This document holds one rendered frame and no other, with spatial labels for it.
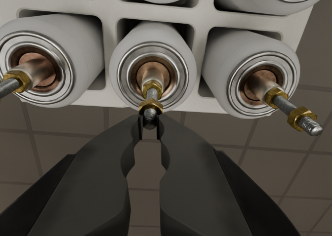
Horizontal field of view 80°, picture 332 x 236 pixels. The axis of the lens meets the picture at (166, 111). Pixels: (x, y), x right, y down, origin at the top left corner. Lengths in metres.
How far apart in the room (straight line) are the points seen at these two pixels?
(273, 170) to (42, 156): 0.70
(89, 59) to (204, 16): 0.15
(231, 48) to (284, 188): 0.66
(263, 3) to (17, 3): 0.27
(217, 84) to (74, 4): 0.19
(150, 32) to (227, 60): 0.09
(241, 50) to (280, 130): 0.45
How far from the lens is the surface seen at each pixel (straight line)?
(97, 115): 0.55
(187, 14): 0.28
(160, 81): 0.18
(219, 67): 0.24
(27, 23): 0.24
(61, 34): 0.23
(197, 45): 0.28
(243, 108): 0.25
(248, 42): 0.24
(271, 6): 0.23
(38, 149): 0.68
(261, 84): 0.23
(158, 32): 0.21
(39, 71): 0.23
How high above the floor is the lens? 0.45
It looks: 61 degrees down
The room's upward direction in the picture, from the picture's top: 176 degrees clockwise
